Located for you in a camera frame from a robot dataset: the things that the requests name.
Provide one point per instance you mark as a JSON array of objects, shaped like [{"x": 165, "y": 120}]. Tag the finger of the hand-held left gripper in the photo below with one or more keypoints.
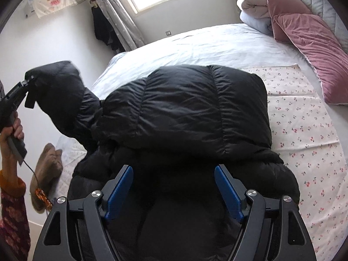
[{"x": 19, "y": 92}]

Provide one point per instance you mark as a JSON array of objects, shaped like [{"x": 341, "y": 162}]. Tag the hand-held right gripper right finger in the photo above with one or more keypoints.
[{"x": 228, "y": 193}]

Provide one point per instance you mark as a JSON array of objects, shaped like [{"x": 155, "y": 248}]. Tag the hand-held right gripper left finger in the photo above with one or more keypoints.
[{"x": 119, "y": 193}]

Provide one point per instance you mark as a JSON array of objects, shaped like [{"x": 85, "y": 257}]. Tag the black puffer jacket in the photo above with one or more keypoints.
[{"x": 179, "y": 108}]

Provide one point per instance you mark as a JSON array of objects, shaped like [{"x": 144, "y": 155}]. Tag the person's left forearm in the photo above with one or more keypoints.
[{"x": 13, "y": 217}]

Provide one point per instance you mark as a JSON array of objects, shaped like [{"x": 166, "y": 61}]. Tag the dark hanging clothes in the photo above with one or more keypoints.
[{"x": 104, "y": 30}]

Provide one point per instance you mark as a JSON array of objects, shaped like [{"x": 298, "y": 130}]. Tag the person's left hand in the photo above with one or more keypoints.
[{"x": 6, "y": 155}]

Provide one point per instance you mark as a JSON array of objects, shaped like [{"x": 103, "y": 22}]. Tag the brown garment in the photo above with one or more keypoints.
[{"x": 49, "y": 165}]

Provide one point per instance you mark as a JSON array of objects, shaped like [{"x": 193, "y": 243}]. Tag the hanging printed tag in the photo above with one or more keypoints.
[{"x": 43, "y": 199}]

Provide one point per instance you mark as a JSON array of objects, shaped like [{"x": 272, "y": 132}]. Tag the cloth covered air conditioner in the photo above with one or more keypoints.
[{"x": 51, "y": 4}]

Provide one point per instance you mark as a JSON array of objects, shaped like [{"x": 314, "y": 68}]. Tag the floral print sheet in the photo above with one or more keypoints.
[{"x": 304, "y": 130}]

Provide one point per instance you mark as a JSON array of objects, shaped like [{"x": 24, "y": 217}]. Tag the grey dotted curtain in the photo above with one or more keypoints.
[{"x": 119, "y": 19}]

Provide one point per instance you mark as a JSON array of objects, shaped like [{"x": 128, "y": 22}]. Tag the bed with white sheet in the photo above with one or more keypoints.
[{"x": 206, "y": 46}]

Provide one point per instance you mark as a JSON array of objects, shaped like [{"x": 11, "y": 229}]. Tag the pink velvet pillow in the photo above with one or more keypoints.
[
  {"x": 315, "y": 51},
  {"x": 282, "y": 5}
]

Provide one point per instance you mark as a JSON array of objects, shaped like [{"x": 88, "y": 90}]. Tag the folded white blanket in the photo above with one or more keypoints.
[{"x": 254, "y": 11}]

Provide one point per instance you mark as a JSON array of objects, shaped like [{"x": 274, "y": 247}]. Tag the grey quilted headboard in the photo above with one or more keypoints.
[{"x": 318, "y": 0}]

